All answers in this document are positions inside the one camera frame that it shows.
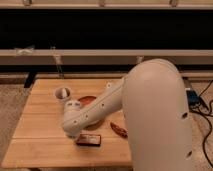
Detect black rectangular eraser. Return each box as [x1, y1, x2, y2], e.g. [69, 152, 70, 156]
[76, 134, 101, 146]

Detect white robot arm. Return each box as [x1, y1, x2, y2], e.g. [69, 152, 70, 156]
[62, 59, 194, 171]

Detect orange bowl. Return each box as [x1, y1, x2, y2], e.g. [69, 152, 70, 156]
[78, 96, 104, 131]

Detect red chili pepper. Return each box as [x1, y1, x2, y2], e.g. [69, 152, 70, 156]
[110, 122, 128, 138]

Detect blue electronic box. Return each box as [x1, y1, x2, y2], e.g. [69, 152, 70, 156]
[186, 90, 200, 106]

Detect grey metal frame rail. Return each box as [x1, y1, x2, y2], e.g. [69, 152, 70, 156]
[0, 48, 213, 65]

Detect black cable on floor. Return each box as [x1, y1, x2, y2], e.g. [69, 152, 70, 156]
[189, 79, 213, 169]

